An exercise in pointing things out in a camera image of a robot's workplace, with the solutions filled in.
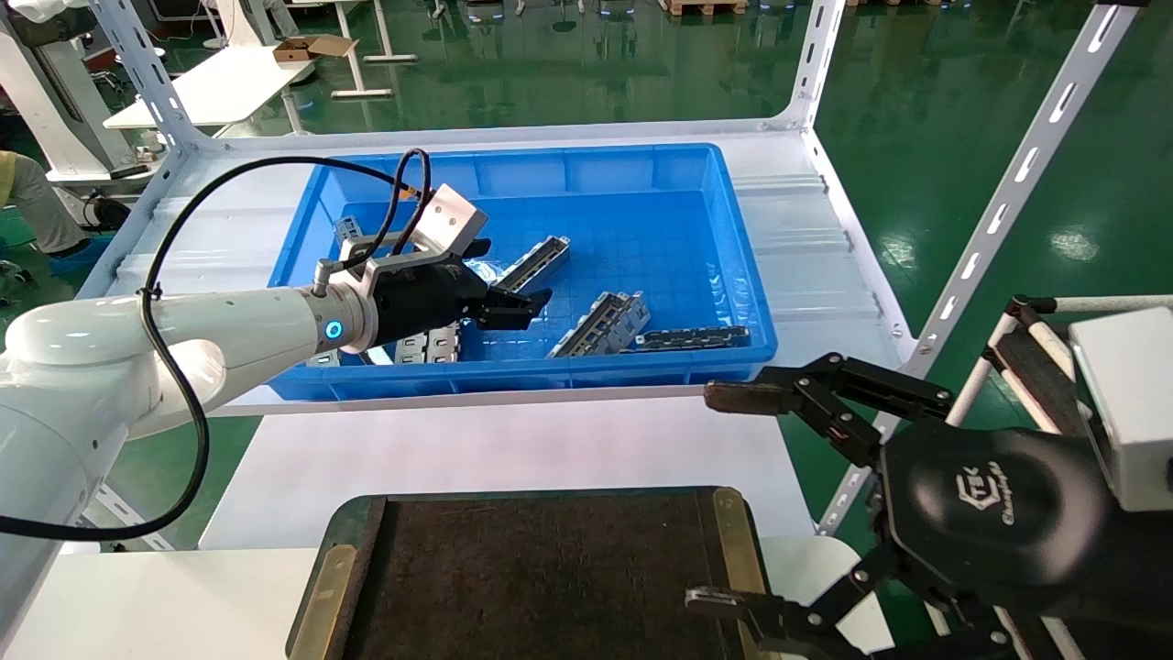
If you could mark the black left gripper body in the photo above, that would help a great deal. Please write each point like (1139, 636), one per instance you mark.
(422, 302)

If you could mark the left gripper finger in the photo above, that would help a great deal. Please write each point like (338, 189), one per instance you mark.
(476, 249)
(513, 310)

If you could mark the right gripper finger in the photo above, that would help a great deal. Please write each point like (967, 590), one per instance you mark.
(751, 396)
(788, 632)

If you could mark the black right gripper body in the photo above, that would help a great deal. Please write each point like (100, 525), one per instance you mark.
(990, 513)

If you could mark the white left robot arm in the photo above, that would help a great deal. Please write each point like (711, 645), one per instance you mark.
(137, 339)

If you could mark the black container tray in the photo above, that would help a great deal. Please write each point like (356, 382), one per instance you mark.
(550, 577)

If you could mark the clear plastic film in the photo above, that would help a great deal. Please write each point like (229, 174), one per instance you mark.
(486, 270)

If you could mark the dark metal connector cage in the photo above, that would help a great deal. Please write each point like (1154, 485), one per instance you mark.
(692, 338)

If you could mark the blue plastic bin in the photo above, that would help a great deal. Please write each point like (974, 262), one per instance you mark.
(641, 229)

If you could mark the white metal shelf rack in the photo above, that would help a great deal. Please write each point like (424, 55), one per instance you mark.
(229, 238)

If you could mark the open cardboard box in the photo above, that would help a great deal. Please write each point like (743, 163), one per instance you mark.
(312, 48)

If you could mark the white desk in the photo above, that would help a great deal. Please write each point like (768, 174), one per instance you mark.
(229, 82)

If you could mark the wooden pallet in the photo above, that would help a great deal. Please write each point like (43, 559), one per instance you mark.
(701, 7)

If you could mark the person in grey trousers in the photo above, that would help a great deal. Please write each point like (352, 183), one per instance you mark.
(41, 206)

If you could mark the black chair caster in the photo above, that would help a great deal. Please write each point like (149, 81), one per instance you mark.
(14, 275)

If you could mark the white machine column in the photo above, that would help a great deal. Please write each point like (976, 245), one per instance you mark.
(55, 101)

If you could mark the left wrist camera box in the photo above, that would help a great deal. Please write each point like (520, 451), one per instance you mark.
(451, 223)

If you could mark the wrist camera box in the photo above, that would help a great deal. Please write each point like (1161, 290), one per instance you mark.
(451, 223)
(1132, 403)

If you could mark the white pipe frame cart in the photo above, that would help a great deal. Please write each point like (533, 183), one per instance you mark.
(1031, 367)

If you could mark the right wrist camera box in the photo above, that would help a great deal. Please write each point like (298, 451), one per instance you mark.
(1132, 403)

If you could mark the white desk leg frame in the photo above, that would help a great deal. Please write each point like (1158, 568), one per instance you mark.
(361, 93)

